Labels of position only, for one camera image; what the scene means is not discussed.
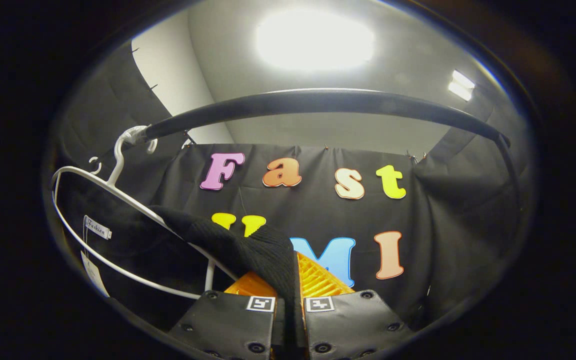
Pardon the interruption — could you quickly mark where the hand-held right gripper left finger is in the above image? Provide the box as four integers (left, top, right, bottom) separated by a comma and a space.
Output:
168, 271, 279, 360

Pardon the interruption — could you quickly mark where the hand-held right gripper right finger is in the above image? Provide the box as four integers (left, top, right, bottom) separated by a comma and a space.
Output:
295, 251, 414, 360

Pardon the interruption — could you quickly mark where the black jacket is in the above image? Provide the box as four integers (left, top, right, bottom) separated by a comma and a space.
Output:
54, 170, 303, 351

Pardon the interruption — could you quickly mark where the black clothes rack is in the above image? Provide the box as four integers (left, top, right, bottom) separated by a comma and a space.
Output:
143, 88, 524, 211

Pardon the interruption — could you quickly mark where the black backdrop cloth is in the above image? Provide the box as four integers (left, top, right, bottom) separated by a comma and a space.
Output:
50, 40, 536, 331

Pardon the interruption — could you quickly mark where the small ceiling light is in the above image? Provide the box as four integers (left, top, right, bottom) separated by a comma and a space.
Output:
448, 69, 476, 102

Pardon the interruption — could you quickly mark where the large ceiling light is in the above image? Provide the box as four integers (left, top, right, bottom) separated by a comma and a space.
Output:
255, 9, 376, 72

